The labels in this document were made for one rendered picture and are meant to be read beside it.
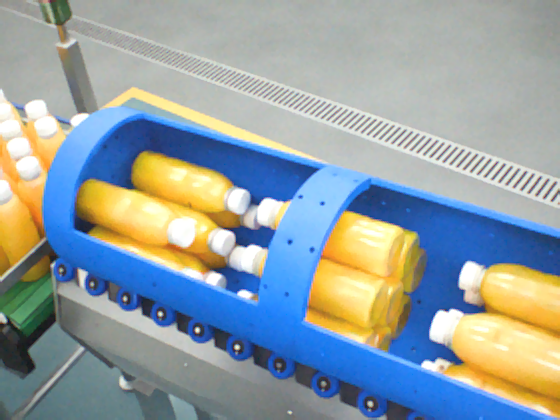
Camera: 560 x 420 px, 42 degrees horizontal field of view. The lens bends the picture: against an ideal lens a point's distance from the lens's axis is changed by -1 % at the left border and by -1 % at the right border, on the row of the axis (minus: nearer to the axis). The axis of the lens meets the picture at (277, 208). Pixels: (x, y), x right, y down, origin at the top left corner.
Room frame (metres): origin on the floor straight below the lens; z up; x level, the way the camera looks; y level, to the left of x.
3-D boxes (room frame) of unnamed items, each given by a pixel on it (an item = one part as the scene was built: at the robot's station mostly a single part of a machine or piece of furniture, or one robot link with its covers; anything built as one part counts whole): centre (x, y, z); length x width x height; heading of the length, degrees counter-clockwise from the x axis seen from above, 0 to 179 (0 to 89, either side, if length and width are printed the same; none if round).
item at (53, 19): (1.54, 0.42, 1.18); 0.06 x 0.06 x 0.05
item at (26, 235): (1.02, 0.48, 0.99); 0.07 x 0.07 x 0.19
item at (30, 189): (1.08, 0.43, 0.99); 0.07 x 0.07 x 0.19
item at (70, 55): (1.54, 0.42, 0.55); 0.04 x 0.04 x 1.10; 54
